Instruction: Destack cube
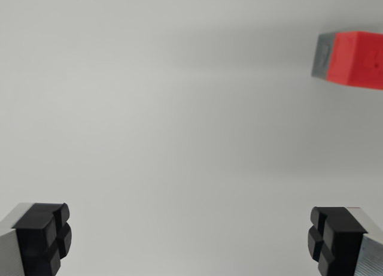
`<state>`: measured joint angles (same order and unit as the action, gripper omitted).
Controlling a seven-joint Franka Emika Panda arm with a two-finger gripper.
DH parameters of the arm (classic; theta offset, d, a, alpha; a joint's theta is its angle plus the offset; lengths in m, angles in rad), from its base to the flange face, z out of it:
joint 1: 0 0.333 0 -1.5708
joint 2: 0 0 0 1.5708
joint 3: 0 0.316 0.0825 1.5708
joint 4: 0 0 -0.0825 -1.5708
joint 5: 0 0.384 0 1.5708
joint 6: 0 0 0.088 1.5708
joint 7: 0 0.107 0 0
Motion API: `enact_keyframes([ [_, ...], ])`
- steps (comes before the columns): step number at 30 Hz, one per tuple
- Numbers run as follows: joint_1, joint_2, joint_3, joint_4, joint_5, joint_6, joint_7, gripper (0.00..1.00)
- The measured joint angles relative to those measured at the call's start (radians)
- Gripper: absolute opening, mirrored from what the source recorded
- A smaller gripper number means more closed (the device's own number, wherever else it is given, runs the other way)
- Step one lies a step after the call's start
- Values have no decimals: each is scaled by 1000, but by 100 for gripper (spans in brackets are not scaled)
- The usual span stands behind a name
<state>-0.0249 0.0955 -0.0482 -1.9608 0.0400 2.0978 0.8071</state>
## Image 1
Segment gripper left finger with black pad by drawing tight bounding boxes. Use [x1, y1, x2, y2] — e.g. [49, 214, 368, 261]
[0, 202, 73, 276]

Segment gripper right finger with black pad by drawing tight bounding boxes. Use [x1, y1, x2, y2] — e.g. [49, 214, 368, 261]
[307, 206, 383, 276]

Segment red cube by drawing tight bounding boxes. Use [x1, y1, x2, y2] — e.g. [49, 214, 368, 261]
[326, 31, 383, 91]

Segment grey cube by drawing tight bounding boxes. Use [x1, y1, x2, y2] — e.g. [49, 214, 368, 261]
[311, 32, 336, 80]

